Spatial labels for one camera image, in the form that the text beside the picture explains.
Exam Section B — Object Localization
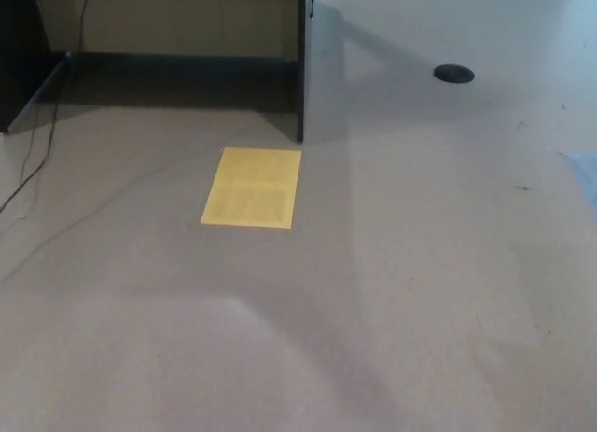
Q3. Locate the yellow paper sheet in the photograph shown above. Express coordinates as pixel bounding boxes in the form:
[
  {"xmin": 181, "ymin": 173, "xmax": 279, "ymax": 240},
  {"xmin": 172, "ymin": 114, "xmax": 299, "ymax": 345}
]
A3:
[{"xmin": 200, "ymin": 146, "xmax": 303, "ymax": 229}]

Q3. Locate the black round floor cover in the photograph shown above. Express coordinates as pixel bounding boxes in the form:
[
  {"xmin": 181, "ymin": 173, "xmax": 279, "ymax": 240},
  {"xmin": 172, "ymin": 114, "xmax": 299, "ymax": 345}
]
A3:
[{"xmin": 432, "ymin": 63, "xmax": 476, "ymax": 84}]

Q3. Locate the light blue plastic sheet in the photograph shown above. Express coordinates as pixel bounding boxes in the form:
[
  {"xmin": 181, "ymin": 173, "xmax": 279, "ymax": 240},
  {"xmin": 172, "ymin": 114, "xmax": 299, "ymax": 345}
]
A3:
[{"xmin": 559, "ymin": 151, "xmax": 597, "ymax": 202}]

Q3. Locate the thin grey floor cable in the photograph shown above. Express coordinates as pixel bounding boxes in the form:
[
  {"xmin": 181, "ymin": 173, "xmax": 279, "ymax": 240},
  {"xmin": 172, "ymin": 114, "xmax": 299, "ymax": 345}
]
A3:
[{"xmin": 0, "ymin": 146, "xmax": 225, "ymax": 284}]

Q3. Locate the thick black cable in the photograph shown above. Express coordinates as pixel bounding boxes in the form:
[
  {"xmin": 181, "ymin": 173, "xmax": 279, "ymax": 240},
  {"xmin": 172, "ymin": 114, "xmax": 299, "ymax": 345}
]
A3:
[{"xmin": 0, "ymin": 0, "xmax": 92, "ymax": 214}]

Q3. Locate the thin dark cable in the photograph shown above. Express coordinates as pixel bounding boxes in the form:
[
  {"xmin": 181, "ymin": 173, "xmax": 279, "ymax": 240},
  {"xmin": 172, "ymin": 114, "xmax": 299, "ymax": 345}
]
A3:
[{"xmin": 18, "ymin": 117, "xmax": 42, "ymax": 218}]

